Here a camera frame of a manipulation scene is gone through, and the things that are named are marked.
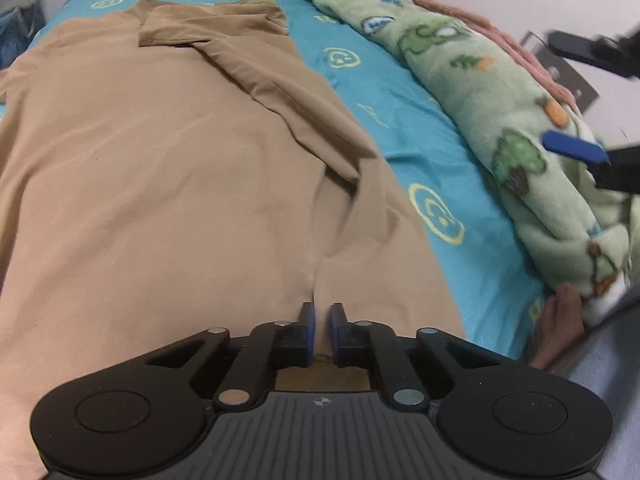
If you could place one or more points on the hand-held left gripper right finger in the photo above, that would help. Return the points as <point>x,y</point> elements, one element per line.
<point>334,330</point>

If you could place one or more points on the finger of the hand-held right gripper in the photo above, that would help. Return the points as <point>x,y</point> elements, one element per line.
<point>600,50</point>
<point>575,146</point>

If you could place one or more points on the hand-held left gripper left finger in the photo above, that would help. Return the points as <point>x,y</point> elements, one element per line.
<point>310,330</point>

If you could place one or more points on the tan printed t-shirt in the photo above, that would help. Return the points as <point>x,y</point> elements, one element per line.
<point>175,185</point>

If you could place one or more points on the green cartoon fleece blanket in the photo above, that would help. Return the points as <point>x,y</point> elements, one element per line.
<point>475,90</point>

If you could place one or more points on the pink fluffy blanket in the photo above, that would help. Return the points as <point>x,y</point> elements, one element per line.
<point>450,7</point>

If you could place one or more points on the person's bare foot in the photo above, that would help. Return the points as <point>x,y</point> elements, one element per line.
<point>555,320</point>

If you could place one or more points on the teal smiley bedsheet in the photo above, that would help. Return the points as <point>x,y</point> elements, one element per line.
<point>380,110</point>

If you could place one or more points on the person's grey trousers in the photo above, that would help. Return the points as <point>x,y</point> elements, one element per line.
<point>610,360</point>

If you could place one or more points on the blue covered chair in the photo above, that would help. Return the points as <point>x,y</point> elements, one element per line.
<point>15,25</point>

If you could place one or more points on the grey wall socket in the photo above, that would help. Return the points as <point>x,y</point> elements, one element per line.
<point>565,85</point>

